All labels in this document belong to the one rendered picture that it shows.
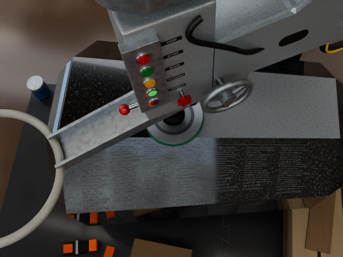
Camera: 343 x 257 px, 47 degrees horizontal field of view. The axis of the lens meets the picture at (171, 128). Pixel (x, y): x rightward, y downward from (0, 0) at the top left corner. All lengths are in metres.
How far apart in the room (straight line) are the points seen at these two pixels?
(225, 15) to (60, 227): 1.66
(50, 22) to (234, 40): 2.11
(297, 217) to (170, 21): 1.43
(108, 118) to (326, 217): 1.17
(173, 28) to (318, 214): 1.43
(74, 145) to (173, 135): 0.34
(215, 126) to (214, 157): 0.12
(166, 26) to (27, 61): 2.08
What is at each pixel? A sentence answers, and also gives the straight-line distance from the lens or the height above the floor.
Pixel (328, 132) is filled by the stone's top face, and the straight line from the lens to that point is 1.50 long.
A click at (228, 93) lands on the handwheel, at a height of 1.25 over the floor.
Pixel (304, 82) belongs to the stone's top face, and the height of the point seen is 0.85.
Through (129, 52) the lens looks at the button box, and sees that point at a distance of 0.78.
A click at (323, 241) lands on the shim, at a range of 2.02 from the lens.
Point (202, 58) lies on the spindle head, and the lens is 0.94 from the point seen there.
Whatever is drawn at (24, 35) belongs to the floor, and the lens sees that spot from 2.94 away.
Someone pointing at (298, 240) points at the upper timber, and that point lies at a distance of 2.01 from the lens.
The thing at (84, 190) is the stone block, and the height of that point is 0.69.
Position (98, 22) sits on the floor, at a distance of 2.82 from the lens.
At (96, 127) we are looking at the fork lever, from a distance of 1.37.
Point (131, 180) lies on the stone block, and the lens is 1.53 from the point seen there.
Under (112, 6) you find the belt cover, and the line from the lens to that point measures 0.75.
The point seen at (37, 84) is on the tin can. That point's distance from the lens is 2.51.
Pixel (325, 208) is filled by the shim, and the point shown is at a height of 0.25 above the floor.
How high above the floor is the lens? 2.18
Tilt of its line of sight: 68 degrees down
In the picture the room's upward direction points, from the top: 11 degrees counter-clockwise
